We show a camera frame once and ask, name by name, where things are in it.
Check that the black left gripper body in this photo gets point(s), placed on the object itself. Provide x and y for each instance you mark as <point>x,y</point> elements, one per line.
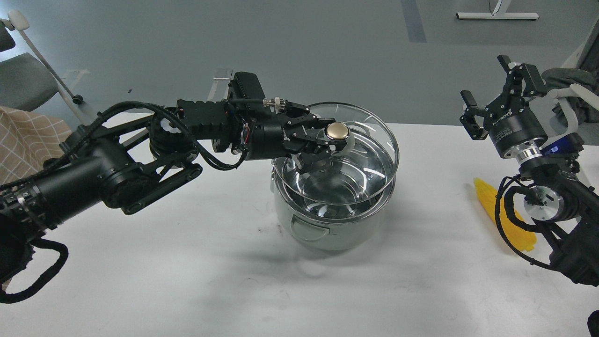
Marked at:
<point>266,138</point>

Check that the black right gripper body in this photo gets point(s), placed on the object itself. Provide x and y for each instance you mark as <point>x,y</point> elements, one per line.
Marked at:
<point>509,121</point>

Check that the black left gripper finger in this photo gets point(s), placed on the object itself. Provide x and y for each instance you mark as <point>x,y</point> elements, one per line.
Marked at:
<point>306,151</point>
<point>298,120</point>

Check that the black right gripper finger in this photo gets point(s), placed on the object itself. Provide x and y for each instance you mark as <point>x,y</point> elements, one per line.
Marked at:
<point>522,79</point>
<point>468,119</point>

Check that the glass pot lid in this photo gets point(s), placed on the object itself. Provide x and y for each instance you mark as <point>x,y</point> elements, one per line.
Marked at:
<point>360,159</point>

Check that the yellow corn cob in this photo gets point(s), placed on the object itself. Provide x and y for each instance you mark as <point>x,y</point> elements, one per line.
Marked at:
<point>518,237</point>

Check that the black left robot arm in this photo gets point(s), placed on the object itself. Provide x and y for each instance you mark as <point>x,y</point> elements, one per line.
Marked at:
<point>135,153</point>

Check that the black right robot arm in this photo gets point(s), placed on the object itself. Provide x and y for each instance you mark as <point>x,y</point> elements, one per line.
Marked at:
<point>546,196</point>

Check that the pale green steel pot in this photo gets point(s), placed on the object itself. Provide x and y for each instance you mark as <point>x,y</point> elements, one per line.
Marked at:
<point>335,208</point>

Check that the white chair with grey cloth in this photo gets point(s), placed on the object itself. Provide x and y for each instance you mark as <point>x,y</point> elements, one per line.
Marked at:
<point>576,101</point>

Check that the white desk leg base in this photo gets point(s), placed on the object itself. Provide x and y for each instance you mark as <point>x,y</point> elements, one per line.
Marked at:
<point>498,12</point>

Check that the beige checkered cloth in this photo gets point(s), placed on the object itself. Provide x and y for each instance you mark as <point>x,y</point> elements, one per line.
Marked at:
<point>27,140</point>

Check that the grey office chair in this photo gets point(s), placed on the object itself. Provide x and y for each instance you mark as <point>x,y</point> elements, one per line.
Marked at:
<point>27,81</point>

